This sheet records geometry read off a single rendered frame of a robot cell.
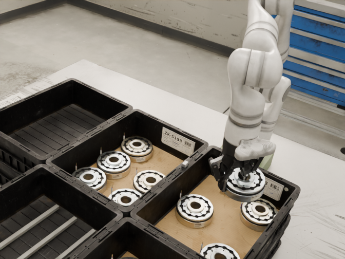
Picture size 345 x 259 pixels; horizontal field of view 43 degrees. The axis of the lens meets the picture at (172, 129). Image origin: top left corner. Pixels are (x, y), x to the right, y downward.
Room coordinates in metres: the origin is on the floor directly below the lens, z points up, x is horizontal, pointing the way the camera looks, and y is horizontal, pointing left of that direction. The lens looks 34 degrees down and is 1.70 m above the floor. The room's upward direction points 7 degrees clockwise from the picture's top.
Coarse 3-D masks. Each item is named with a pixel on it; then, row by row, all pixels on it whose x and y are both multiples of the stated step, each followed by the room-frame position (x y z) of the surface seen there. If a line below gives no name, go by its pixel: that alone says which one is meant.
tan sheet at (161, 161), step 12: (156, 156) 1.14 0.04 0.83; (168, 156) 1.15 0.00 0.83; (132, 168) 1.06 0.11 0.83; (144, 168) 1.07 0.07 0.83; (156, 168) 1.08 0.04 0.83; (168, 168) 1.08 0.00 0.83; (108, 180) 0.99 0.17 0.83; (120, 180) 1.00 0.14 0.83; (132, 180) 1.01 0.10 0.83; (108, 192) 0.94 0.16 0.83
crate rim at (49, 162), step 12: (120, 120) 1.17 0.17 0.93; (156, 120) 1.20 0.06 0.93; (96, 132) 1.09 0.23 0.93; (180, 132) 1.15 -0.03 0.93; (72, 144) 1.01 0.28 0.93; (204, 144) 1.10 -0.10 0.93; (60, 156) 0.96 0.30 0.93; (192, 156) 1.04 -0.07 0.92; (60, 168) 0.90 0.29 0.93; (180, 168) 0.97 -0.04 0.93; (72, 180) 0.86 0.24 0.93; (96, 192) 0.83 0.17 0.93; (132, 204) 0.80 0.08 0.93
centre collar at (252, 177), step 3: (237, 171) 0.83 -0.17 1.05; (234, 174) 0.83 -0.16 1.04; (237, 174) 0.82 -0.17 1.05; (249, 174) 0.83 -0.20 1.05; (252, 174) 0.83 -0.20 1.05; (234, 177) 0.82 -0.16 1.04; (237, 177) 0.81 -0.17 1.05; (252, 177) 0.82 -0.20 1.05; (237, 180) 0.80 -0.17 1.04; (240, 180) 0.80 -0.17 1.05; (243, 180) 0.80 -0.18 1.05; (246, 180) 0.81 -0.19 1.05; (249, 180) 0.81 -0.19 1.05; (252, 180) 0.81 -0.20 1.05; (243, 183) 0.80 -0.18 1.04; (246, 183) 0.80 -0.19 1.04; (249, 183) 0.80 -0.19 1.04
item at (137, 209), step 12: (168, 180) 0.91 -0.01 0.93; (288, 180) 0.97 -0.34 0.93; (156, 192) 0.86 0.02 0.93; (144, 204) 0.81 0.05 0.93; (288, 204) 0.87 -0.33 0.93; (132, 216) 0.76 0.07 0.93; (276, 216) 0.82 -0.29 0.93; (156, 228) 0.73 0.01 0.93; (168, 240) 0.70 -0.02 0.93; (264, 240) 0.74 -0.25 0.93; (192, 252) 0.67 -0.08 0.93; (252, 252) 0.69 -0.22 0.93
